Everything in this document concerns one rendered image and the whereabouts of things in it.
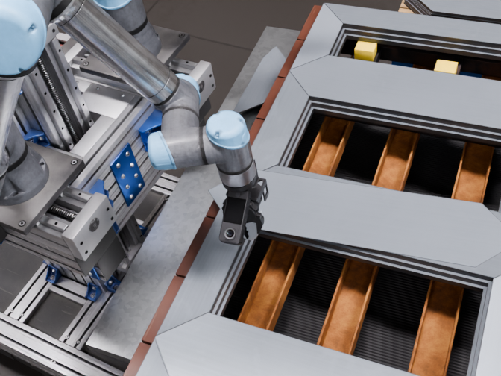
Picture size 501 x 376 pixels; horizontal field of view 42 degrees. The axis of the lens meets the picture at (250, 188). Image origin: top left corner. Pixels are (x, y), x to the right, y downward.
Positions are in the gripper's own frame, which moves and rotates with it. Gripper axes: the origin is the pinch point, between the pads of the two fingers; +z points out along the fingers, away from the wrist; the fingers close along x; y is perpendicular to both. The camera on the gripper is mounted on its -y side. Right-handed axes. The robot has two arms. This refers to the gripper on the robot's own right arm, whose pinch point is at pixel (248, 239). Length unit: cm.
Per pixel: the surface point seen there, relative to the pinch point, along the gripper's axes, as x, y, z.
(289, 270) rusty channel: -5.9, 5.8, 20.1
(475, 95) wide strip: -41, 64, 7
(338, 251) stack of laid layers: -18.4, 7.9, 9.7
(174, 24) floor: 125, 179, 92
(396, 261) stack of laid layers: -31.9, 8.1, 8.6
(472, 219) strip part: -46, 23, 7
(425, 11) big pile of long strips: -20, 102, 11
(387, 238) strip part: -28.7, 12.5, 6.7
